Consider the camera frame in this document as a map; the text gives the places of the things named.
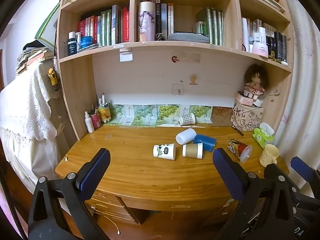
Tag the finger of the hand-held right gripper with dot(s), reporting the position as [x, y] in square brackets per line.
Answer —
[301, 165]

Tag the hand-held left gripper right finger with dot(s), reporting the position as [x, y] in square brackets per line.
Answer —
[228, 173]

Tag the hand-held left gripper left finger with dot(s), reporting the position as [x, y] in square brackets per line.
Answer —
[93, 172]

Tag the red patterned paper cup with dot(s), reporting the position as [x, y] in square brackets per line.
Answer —
[236, 147]

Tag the blue cup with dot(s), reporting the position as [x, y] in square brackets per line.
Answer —
[205, 142]

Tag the brown paper cup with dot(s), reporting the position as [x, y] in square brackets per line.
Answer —
[192, 150]

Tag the plain white cup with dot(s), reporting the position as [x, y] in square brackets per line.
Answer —
[185, 136]

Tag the checkered paper cup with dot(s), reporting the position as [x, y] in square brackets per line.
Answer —
[187, 119]

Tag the white plant print paper cup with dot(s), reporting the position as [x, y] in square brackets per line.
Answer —
[163, 151]

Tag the cream mug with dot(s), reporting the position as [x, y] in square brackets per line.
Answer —
[268, 156]

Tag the dark pen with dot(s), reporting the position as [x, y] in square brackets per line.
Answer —
[237, 130]

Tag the wooden desk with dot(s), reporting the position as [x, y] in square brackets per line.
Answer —
[140, 172]

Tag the white spray bottle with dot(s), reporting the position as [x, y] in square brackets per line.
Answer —
[89, 124]

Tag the green tissue pack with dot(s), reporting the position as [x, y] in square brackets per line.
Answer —
[262, 136]

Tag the printed canvas storage bag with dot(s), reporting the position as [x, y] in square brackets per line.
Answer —
[246, 118]

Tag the brown card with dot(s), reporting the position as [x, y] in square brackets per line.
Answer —
[222, 116]

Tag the thin wooden stick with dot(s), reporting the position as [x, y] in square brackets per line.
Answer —
[192, 126]

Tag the pen holder with pens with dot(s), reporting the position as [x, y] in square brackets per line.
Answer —
[104, 111]

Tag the green grape print sheet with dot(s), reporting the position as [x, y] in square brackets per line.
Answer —
[167, 113]
[120, 115]
[143, 116]
[201, 112]

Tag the pink box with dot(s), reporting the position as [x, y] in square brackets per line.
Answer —
[243, 100]

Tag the wooden bookshelf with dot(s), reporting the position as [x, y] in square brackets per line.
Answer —
[75, 100]

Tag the white patterned curtain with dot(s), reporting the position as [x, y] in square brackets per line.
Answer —
[302, 80]

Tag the white lace cloth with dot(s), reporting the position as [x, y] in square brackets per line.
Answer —
[23, 110]

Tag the brown haired rag doll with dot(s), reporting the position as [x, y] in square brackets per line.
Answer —
[255, 78]

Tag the clear square sticker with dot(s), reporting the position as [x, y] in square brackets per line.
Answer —
[178, 89]

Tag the yellow toy figure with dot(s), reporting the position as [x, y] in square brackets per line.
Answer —
[52, 77]

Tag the white paper label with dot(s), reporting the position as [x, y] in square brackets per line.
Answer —
[126, 55]

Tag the black bottle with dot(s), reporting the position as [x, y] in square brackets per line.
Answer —
[71, 46]

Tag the row of cosmetic bottles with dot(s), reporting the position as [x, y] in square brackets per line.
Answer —
[265, 41]

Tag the stack of old books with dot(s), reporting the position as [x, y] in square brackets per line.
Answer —
[31, 58]

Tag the blue jar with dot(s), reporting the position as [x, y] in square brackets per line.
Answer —
[86, 42]

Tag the small white bottle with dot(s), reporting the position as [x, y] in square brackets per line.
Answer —
[78, 41]

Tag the grey zip case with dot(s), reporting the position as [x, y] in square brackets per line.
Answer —
[188, 37]

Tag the row of red green books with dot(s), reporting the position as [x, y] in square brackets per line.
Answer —
[110, 27]

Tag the green framed picture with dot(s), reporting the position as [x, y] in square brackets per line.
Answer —
[48, 30]

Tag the floral white tube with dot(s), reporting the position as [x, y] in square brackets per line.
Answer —
[146, 21]

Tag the row of grey books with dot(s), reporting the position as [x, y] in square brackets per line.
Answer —
[163, 20]

